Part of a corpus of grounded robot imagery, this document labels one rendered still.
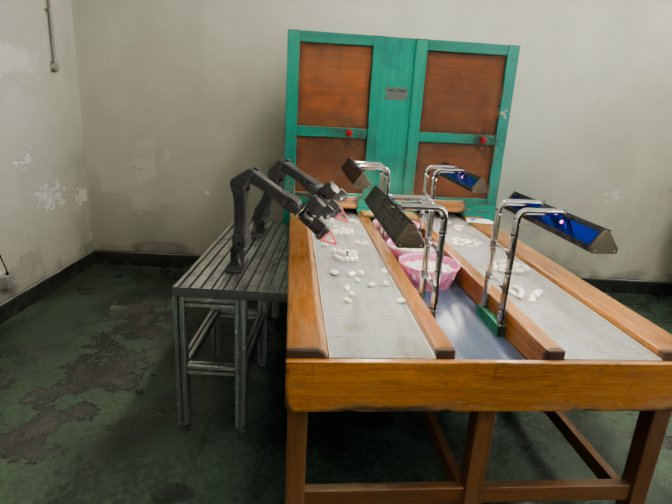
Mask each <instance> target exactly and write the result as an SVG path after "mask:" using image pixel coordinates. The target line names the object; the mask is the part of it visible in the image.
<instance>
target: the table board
mask: <svg viewBox="0 0 672 504"><path fill-rule="evenodd" d="M284 408H285V409H288V410H290V411H294V412H343V411H347V410H350V411H354V412H403V411H418V412H439V411H443V410H449V411H570V410H572V409H576V410H588V411H626V410H628V411H657V410H661V411H672V361H603V360H470V359H338V358H286V362H285V398H284Z"/></svg>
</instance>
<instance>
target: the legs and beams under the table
mask: <svg viewBox="0 0 672 504"><path fill-rule="evenodd" d="M496 412H497V411H470V414H469V421H468V427H467V434H466V440H465V447H464V453H463V460H462V468H461V471H460V469H459V467H458V465H457V463H456V460H455V458H454V456H453V454H452V452H451V449H450V447H449V445H448V443H447V441H446V438H445V436H444V434H443V432H442V430H441V427H440V425H439V423H438V421H437V418H436V416H435V414H434V412H420V414H421V416H422V419H423V421H424V424H425V426H426V429H427V431H428V433H429V436H430V438H431V441H432V443H433V446H434V448H435V451H436V453H437V455H438V458H439V460H440V463H441V465H442V468H443V470H444V473H445V475H446V477H447V480H448V481H442V482H387V483H333V484H305V470H306V447H307V425H308V412H294V411H290V410H288V409H287V442H286V474H285V493H284V497H285V504H436V503H456V504H481V503H482V502H531V501H582V500H616V501H615V504H645V502H646V498H647V495H648V491H649V488H650V484H651V481H652V478H653V474H654V471H655V467H656V464H657V460H658V457H659V454H660V450H661V447H662V443H663V440H664V436H665V433H666V430H667V426H668V423H669V419H670V416H671V412H672V411H661V410H657V411H640V412H639V416H638V420H637V423H636V427H635V431H634V434H633V438H632V442H631V446H630V449H629V453H628V457H627V460H626V464H625V468H624V472H623V475H622V479H620V477H619V476H618V475H617V474H616V473H615V472H614V471H613V469H612V468H611V467H610V466H609V465H608V464H607V462H606V461H605V460H604V459H603V458H602V457H601V456H600V454H599V453H598V452H597V451H596V450H595V449H594V448H593V446H592V445H591V444H590V443H589V442H588V441H587V439H586V438H585V437H584V436H583V435H582V434H581V433H580V431H579V430H578V429H577V428H576V427H575V426H574V424H573V423H572V422H571V421H570V420H569V419H568V418H567V416H566V415H565V414H564V413H563V412H562V411H544V413H545V414H546V415H547V416H548V418H549V419H550V420H551V421H552V423H553V424H554V425H555V426H556V427H557V429H558V430H559V431H560V432H561V434H562V435H563V436H564V437H565V439H566V440H567V441H568V442H569V444H570V445H571V446H572V447H573V449H574V450H575V451H576V452H577V453H578V455H579V456H580V457H581V458H582V460H583V461H584V462H585V463H586V465H587V466H588V467H589V468H590V470H591V471H592V472H593V473H594V475H595V476H596V477H597V478H598V479H565V480H502V481H485V476H486V470H487V464H488V458H489V453H490V447H491V441H492V435H493V429H494V424H495V418H496Z"/></svg>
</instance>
